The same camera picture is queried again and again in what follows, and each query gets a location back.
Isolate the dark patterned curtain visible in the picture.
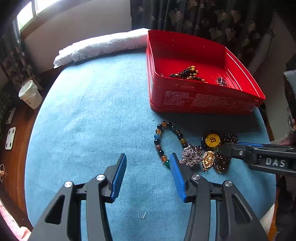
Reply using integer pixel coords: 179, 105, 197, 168
0, 30, 42, 91
130, 0, 275, 72

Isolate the silver rhinestone pendant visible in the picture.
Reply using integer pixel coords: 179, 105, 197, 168
179, 145, 203, 167

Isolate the blue tablecloth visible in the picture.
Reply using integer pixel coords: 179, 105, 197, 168
24, 49, 277, 241

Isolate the large brown bead bracelet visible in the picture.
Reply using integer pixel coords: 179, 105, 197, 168
168, 71, 206, 82

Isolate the clear plastic bag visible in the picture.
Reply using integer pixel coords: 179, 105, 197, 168
273, 132, 296, 146

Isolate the dark brown bead necklace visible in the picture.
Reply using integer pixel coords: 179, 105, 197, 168
213, 133, 238, 173

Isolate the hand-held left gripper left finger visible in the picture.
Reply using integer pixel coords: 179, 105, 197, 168
28, 153, 127, 241

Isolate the white trash bin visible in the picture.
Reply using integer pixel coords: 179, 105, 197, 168
18, 80, 43, 110

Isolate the pink cloth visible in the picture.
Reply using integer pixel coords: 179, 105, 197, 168
0, 199, 31, 241

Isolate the plaid cloth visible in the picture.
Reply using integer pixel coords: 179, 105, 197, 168
0, 90, 12, 121

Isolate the multicolour bead bracelet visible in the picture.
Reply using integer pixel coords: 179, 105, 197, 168
154, 120, 192, 169

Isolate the white lace towel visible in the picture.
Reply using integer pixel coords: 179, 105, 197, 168
54, 28, 149, 68

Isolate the yellow round pendant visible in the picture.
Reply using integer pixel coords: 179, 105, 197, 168
201, 131, 221, 149

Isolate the red tin box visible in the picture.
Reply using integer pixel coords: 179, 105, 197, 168
146, 30, 266, 114

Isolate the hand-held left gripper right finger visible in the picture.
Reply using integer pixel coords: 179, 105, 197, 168
169, 152, 270, 241

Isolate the window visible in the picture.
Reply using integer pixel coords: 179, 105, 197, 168
16, 0, 63, 32

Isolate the white rolled tube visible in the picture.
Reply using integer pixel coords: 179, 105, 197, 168
248, 30, 275, 75

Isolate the small tiger eye bracelet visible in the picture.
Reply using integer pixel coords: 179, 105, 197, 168
183, 65, 200, 76

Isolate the dark jacket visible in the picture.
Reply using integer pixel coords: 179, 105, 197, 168
285, 54, 296, 71

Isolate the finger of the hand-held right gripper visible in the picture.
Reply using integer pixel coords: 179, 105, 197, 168
221, 142, 260, 165
238, 142, 296, 153

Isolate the white bathroom scale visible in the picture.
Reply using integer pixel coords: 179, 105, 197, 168
5, 127, 16, 150

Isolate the gold ornate pendant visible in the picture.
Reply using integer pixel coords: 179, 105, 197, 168
202, 151, 215, 172

